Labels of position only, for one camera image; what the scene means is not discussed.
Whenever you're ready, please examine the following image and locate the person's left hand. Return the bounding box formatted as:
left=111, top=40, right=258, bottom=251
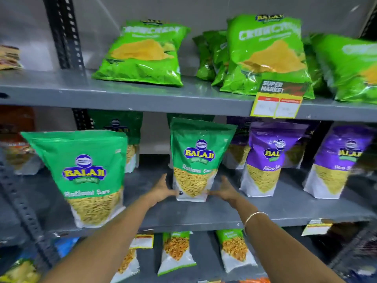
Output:
left=146, top=174, right=184, bottom=207

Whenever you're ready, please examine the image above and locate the person's right hand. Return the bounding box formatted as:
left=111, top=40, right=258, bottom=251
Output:
left=208, top=176, right=247, bottom=209

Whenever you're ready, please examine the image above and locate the green snack pouch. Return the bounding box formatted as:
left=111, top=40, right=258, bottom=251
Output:
left=87, top=109, right=144, bottom=174
left=170, top=117, right=238, bottom=203
left=21, top=130, right=128, bottom=229
left=166, top=113, right=216, bottom=122

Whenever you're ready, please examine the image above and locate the person's right forearm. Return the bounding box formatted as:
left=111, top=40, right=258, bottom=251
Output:
left=235, top=200, right=346, bottom=283

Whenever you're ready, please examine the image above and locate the person's left forearm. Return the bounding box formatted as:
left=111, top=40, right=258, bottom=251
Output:
left=40, top=197, right=157, bottom=283

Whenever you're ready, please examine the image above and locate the silver bangle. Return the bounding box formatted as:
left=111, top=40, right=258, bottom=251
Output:
left=243, top=211, right=269, bottom=236

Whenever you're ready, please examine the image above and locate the purple snack pouch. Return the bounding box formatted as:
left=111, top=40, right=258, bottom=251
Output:
left=240, top=121, right=309, bottom=197
left=222, top=116, right=254, bottom=170
left=283, top=121, right=320, bottom=169
left=303, top=124, right=376, bottom=200

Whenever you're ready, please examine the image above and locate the small yellow price tag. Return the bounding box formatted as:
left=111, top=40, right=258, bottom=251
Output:
left=301, top=219, right=333, bottom=237
left=129, top=234, right=154, bottom=250

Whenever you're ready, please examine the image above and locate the small green white snack packet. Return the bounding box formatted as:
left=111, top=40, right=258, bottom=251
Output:
left=157, top=232, right=197, bottom=277
left=216, top=229, right=258, bottom=274
left=110, top=249, right=141, bottom=283

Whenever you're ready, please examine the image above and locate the yellow red shelf price tag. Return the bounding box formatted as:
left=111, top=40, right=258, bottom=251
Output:
left=250, top=80, right=310, bottom=119

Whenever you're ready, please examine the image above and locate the blue snack packet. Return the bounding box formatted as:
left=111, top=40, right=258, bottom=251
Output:
left=54, top=238, right=80, bottom=259

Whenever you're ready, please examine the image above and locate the light green chips bag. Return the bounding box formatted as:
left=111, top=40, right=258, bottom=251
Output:
left=92, top=19, right=191, bottom=87
left=303, top=37, right=330, bottom=95
left=203, top=30, right=230, bottom=87
left=310, top=33, right=377, bottom=104
left=220, top=14, right=315, bottom=100
left=193, top=35, right=217, bottom=82

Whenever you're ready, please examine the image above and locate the orange snack pouch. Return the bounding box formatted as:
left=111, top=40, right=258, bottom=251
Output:
left=0, top=106, right=44, bottom=176

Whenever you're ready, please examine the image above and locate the yellow green snack packet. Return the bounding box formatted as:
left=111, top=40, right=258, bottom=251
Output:
left=0, top=259, right=41, bottom=283

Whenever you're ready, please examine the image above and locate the stack of brown packets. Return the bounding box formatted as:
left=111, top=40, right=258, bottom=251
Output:
left=0, top=45, right=23, bottom=71

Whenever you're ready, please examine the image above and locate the black slotted shelf post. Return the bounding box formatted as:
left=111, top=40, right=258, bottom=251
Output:
left=0, top=149, right=61, bottom=270
left=42, top=0, right=94, bottom=130
left=359, top=7, right=377, bottom=40
left=328, top=225, right=377, bottom=276

